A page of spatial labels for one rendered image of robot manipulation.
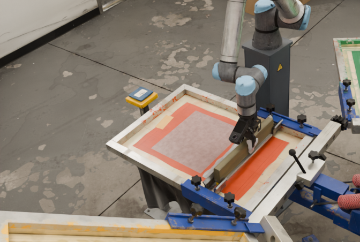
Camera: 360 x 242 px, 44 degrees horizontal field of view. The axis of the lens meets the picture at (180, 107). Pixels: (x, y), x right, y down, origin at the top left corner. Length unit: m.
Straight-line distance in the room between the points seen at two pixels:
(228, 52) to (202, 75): 2.49
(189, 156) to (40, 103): 2.66
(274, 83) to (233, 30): 0.60
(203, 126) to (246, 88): 0.53
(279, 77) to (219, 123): 0.42
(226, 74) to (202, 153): 0.41
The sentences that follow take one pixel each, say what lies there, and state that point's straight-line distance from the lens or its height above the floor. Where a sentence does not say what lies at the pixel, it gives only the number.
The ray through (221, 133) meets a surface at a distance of 2.13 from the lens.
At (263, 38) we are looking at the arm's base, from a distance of 2.24.
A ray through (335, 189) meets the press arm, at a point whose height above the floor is 1.04.
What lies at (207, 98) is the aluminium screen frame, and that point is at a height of 0.99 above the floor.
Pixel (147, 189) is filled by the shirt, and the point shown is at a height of 0.68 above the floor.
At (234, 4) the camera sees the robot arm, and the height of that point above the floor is 1.58.
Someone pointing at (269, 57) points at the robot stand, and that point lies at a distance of 2.21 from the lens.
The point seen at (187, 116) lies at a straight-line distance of 2.26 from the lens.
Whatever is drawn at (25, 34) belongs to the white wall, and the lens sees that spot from 5.41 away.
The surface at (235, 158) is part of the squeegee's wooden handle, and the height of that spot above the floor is 1.05.
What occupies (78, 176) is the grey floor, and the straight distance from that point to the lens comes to 3.52.
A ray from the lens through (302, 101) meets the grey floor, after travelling 3.92.
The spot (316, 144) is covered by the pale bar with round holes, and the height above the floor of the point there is 1.04.
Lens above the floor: 2.33
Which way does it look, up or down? 36 degrees down
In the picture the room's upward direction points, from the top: 9 degrees counter-clockwise
